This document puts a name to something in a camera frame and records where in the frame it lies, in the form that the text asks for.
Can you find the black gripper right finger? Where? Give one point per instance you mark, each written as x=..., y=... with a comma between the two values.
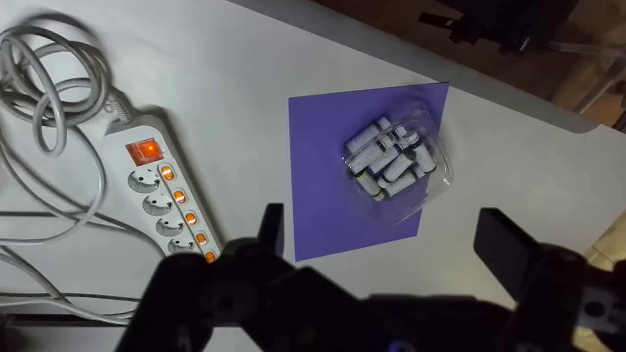
x=502, y=247

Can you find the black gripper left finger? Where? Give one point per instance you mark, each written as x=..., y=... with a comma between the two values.
x=275, y=228

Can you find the bag of grey blocks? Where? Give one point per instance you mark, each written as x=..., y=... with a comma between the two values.
x=418, y=196

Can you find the white plastic cylinder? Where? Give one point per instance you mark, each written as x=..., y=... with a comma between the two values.
x=367, y=161
x=398, y=167
x=369, y=185
x=400, y=185
x=363, y=140
x=408, y=138
x=426, y=157

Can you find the white power strip red switch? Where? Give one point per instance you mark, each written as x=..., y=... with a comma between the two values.
x=164, y=189

